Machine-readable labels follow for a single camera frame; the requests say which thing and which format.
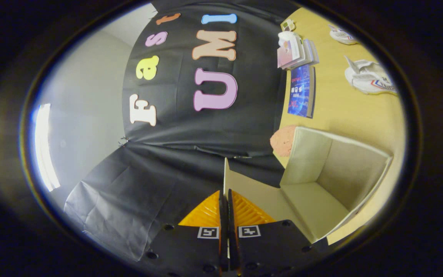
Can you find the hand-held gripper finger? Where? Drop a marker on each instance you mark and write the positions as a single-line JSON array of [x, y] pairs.
[[223, 246], [232, 246]]

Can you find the beige fabric storage box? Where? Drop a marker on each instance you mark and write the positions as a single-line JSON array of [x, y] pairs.
[[313, 207]]

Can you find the white canvas shoe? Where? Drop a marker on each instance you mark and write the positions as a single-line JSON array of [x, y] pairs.
[[367, 77], [342, 35]]

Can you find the pink plush toy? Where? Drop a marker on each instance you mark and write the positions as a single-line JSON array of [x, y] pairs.
[[283, 140]]

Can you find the blue cover book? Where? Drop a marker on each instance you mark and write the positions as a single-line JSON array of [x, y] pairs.
[[300, 92]]

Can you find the pink cover book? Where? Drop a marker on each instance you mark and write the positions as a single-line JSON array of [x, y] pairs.
[[287, 55]]

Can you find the white cover book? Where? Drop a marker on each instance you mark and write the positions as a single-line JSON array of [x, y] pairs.
[[304, 54]]

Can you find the grey cover book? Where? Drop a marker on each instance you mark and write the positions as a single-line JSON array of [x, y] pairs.
[[313, 52]]

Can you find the white plush ball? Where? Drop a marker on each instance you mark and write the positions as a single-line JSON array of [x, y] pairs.
[[287, 37]]

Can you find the small paint palette tray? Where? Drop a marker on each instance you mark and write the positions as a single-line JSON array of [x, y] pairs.
[[288, 25]]

